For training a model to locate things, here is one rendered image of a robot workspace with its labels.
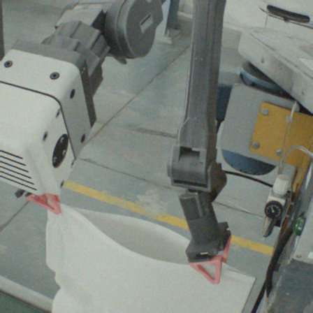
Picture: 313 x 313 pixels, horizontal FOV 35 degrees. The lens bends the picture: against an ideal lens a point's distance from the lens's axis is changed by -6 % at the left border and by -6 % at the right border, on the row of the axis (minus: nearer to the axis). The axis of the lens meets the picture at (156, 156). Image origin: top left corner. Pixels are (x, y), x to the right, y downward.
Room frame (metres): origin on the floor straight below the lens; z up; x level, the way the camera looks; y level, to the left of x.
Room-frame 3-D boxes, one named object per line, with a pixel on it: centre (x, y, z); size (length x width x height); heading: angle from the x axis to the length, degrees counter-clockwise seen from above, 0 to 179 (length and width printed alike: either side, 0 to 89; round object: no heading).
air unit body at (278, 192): (0.84, -0.25, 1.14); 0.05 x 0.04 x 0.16; 167
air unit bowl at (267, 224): (0.85, -0.25, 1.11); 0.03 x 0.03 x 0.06
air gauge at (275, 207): (0.83, -0.24, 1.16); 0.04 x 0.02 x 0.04; 77
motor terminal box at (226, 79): (1.11, -0.13, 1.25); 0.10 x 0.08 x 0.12; 12
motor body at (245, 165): (1.13, -0.23, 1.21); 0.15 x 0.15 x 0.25
